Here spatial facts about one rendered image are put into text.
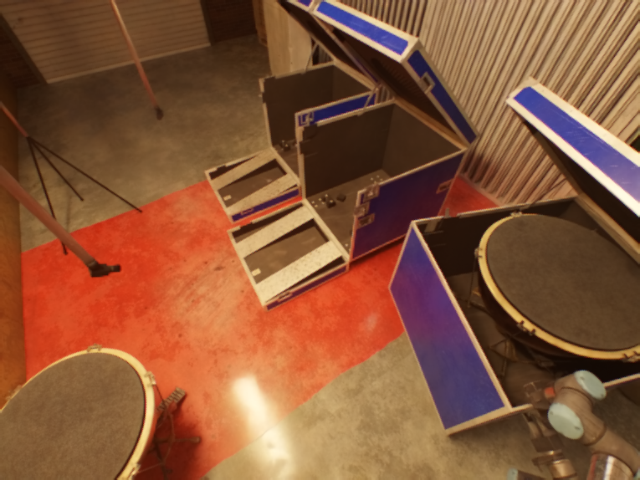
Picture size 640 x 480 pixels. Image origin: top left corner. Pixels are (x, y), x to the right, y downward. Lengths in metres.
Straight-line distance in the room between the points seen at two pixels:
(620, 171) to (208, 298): 2.57
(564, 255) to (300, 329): 1.77
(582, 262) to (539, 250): 0.22
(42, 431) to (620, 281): 2.80
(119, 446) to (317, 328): 1.42
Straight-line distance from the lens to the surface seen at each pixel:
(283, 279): 2.61
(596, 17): 3.20
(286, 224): 2.91
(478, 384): 1.67
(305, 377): 2.36
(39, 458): 1.87
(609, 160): 1.33
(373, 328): 2.51
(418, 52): 1.73
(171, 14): 7.32
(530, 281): 1.86
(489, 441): 2.54
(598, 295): 2.02
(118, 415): 1.74
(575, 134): 1.41
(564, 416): 1.27
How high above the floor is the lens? 2.29
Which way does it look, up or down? 51 degrees down
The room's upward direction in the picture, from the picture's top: straight up
